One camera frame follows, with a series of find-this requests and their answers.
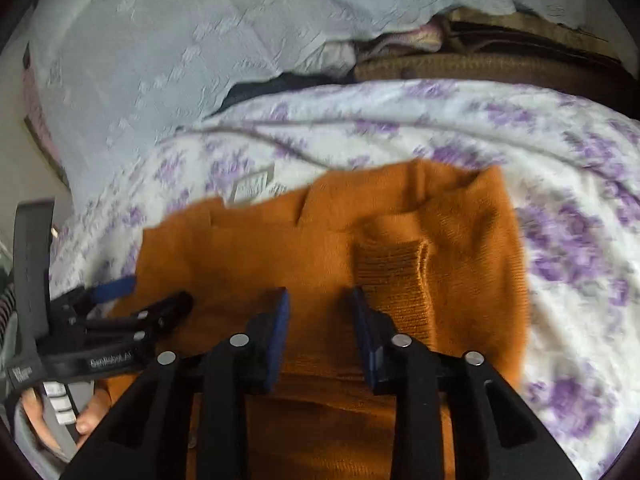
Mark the dark brown folded blanket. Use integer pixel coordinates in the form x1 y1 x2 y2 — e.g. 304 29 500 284
442 7 621 58

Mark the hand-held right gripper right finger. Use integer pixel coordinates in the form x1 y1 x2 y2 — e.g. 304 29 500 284
349 286 581 480

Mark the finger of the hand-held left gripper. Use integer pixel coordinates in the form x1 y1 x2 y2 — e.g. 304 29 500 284
52 275 138 313
82 291 195 347

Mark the pale patterned cloth bundle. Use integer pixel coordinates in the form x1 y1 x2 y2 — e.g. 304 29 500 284
320 20 446 78

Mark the black cloth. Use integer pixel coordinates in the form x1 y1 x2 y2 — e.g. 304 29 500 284
220 71 351 111

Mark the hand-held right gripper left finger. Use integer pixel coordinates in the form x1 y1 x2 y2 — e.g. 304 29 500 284
60 287 292 480

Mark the black and white striped sweater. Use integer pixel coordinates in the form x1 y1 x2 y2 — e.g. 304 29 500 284
0 280 15 333

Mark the white lace cloth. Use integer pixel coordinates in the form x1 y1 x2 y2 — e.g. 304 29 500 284
22 0 586 196

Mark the orange knitted cat cardigan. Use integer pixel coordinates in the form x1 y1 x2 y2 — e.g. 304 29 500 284
92 159 531 480

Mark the purple floral bedsheet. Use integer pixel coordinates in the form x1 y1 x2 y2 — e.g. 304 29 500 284
47 79 640 480

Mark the person's left hand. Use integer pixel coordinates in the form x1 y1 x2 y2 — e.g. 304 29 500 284
17 387 112 453

